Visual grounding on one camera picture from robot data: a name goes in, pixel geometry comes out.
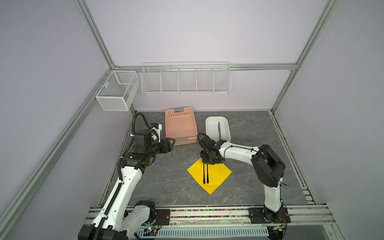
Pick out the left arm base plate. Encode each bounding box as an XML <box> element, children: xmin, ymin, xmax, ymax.
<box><xmin>143</xmin><ymin>209</ymin><xmax>171</xmax><ymax>226</ymax></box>

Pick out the pink plastic basket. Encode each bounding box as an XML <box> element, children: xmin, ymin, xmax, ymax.
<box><xmin>165</xmin><ymin>107</ymin><xmax>198</xmax><ymax>146</ymax></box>

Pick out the purple black spoon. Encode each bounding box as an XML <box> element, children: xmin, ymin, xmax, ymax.
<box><xmin>203</xmin><ymin>164</ymin><xmax>206</xmax><ymax>184</ymax></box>

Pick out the white mesh wall box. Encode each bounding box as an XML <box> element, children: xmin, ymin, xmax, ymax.
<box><xmin>96</xmin><ymin>71</ymin><xmax>140</xmax><ymax>112</ymax></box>

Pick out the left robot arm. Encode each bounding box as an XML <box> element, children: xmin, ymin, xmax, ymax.
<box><xmin>78</xmin><ymin>112</ymin><xmax>176</xmax><ymax>240</ymax></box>

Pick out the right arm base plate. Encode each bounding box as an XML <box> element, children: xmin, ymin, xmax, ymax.
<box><xmin>248</xmin><ymin>206</ymin><xmax>291</xmax><ymax>224</ymax></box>

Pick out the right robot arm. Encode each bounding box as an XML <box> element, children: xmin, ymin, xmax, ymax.
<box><xmin>197</xmin><ymin>133</ymin><xmax>291</xmax><ymax>223</ymax></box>

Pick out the white wire wall shelf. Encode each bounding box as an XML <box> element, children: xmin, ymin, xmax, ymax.
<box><xmin>141</xmin><ymin>62</ymin><xmax>232</xmax><ymax>95</ymax></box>

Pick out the purple black knife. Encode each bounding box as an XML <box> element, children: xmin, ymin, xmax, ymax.
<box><xmin>218</xmin><ymin>122</ymin><xmax>222</xmax><ymax>140</ymax></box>

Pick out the white oval tray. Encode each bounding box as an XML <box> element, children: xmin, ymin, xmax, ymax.
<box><xmin>205</xmin><ymin>116</ymin><xmax>231</xmax><ymax>142</ymax></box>

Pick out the aluminium front rail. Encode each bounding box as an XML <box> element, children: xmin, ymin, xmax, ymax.
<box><xmin>83</xmin><ymin>205</ymin><xmax>336</xmax><ymax>229</ymax></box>

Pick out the yellow paper napkin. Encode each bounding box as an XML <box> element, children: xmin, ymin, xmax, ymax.
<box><xmin>187</xmin><ymin>158</ymin><xmax>232</xmax><ymax>195</ymax></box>

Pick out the white vented cable duct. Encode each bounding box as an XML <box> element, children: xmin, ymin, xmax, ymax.
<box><xmin>137</xmin><ymin>227</ymin><xmax>270</xmax><ymax>240</ymax></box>

